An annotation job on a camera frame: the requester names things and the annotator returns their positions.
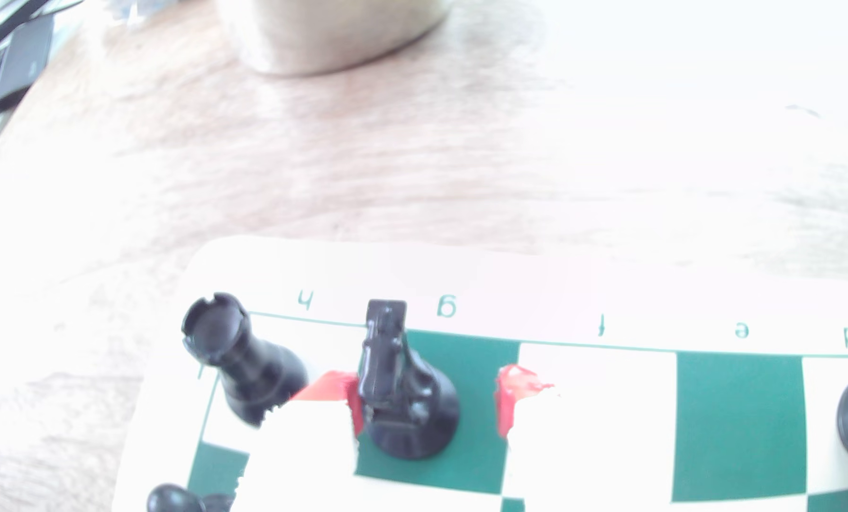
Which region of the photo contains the green and white chess mat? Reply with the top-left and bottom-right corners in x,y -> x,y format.
111,235 -> 848,512

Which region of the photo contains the black pawn chess piece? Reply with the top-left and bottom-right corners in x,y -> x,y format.
146,484 -> 236,512

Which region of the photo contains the black strap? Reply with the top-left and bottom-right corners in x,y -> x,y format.
0,0 -> 83,44

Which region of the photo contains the black rook chess piece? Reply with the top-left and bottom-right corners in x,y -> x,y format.
181,292 -> 310,428

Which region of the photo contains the black flat device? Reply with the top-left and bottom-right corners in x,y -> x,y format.
0,14 -> 56,112

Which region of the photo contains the large rounded wooden object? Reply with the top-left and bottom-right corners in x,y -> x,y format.
214,0 -> 456,78

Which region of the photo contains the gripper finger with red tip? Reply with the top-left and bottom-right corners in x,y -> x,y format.
233,370 -> 364,512
495,364 -> 675,512

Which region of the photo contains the black knight chess piece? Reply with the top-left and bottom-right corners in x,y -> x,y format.
356,299 -> 462,461

